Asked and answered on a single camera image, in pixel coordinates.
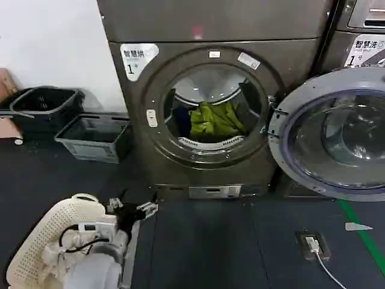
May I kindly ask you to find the white plug with cable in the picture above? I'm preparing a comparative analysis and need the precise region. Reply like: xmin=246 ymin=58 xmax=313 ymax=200
xmin=304 ymin=236 xmax=348 ymax=289

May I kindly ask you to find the grey dryer with blue-grey sticker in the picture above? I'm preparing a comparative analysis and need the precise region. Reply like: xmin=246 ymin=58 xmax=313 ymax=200
xmin=318 ymin=0 xmax=385 ymax=76

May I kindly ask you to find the beige cloth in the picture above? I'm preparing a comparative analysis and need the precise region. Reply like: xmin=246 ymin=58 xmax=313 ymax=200
xmin=42 ymin=232 xmax=96 ymax=289

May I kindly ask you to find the dark blue garment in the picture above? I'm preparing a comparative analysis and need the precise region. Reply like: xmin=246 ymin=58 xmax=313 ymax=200
xmin=174 ymin=105 xmax=193 ymax=136

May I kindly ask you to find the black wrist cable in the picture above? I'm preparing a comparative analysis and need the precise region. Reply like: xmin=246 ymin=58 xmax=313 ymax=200
xmin=58 ymin=224 xmax=110 ymax=254

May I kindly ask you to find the grey plastic crate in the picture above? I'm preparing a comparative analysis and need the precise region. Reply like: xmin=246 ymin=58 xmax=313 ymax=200
xmin=54 ymin=113 xmax=131 ymax=164

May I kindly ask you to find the round glass dryer door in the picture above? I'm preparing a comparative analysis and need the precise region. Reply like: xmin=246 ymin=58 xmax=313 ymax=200
xmin=266 ymin=67 xmax=385 ymax=202

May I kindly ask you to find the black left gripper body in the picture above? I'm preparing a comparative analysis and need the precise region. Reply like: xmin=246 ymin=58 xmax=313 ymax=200
xmin=115 ymin=202 xmax=143 ymax=233

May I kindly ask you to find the grey front-load dryer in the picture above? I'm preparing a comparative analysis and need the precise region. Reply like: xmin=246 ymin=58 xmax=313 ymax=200
xmin=96 ymin=0 xmax=340 ymax=200

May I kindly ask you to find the black plastic basket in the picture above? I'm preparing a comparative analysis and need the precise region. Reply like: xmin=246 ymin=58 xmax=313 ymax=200
xmin=0 ymin=85 xmax=85 ymax=140

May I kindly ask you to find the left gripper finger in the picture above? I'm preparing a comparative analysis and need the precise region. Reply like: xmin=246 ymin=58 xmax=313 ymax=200
xmin=136 ymin=192 xmax=160 ymax=218
xmin=108 ymin=188 xmax=128 ymax=212

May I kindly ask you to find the cream perforated laundry basket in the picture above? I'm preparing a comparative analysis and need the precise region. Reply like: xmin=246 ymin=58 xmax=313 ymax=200
xmin=4 ymin=193 xmax=106 ymax=289

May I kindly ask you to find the green floor tape strip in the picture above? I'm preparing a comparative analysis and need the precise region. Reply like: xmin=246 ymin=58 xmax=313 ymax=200
xmin=336 ymin=199 xmax=385 ymax=280

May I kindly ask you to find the white tape scrap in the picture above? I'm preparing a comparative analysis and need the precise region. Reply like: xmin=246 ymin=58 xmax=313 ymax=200
xmin=344 ymin=222 xmax=374 ymax=232

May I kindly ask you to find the floor socket box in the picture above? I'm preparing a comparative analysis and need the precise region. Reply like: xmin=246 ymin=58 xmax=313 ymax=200
xmin=294 ymin=230 xmax=333 ymax=261

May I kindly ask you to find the yellow-green garment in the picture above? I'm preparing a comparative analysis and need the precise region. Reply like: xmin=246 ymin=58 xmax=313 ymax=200
xmin=188 ymin=101 xmax=249 ymax=137

